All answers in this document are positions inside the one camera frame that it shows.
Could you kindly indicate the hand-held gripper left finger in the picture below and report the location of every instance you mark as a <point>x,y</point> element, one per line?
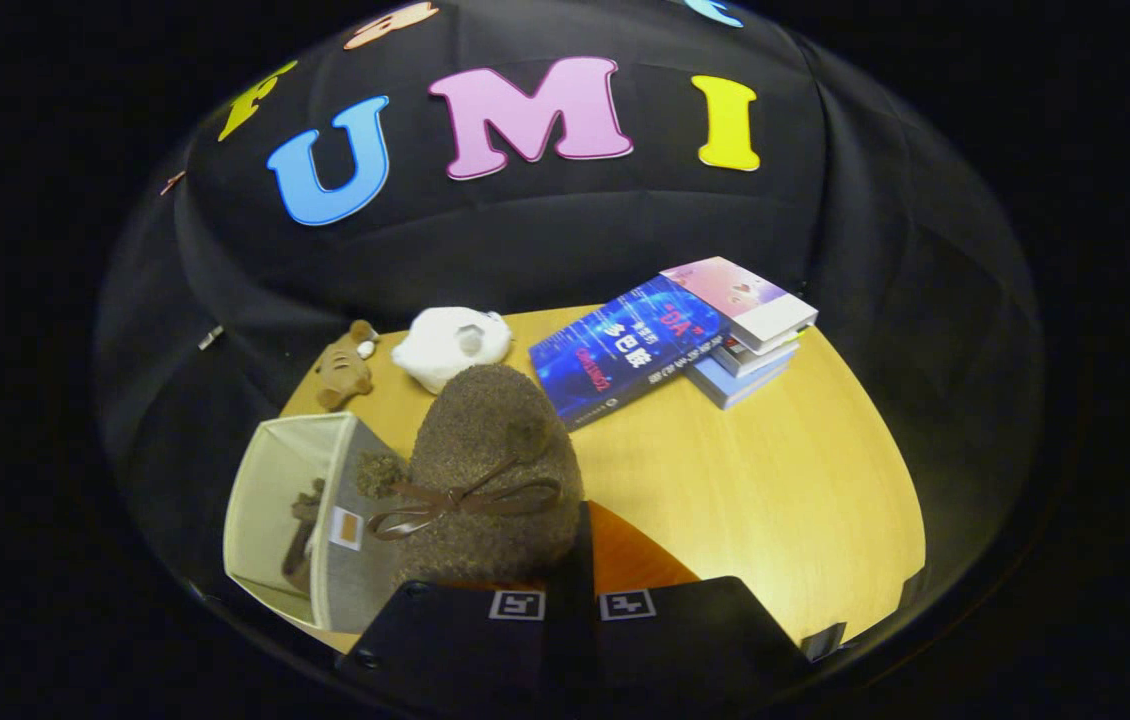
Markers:
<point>465,650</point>

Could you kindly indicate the silver cloth clip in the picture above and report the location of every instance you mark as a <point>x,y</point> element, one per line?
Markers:
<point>210,337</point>

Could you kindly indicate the brown fuzzy shoe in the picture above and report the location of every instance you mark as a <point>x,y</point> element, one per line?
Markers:
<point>303,540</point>
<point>495,440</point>

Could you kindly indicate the brown plush toy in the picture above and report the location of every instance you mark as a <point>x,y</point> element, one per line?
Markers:
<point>343,370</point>

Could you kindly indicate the light blue book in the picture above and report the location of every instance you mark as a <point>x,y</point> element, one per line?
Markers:
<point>740,378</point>

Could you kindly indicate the white plush toy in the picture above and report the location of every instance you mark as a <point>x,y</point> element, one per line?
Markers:
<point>445,345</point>

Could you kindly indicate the pink book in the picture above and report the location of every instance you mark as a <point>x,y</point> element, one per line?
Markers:
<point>745,300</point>

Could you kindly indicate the red cloth clip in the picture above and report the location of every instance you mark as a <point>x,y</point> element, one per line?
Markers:
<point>172,182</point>

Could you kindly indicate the grey fabric storage box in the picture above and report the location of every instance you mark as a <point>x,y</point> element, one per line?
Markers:
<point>365,580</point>

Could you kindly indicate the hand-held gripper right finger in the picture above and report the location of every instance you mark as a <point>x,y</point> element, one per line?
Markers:
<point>685,650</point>

